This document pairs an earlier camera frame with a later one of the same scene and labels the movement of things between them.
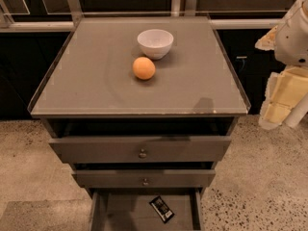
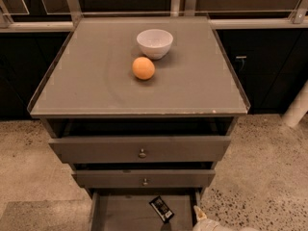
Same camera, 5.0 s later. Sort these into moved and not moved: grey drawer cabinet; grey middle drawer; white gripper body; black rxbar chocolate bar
Moved: white gripper body
Not moved: grey middle drawer; grey drawer cabinet; black rxbar chocolate bar
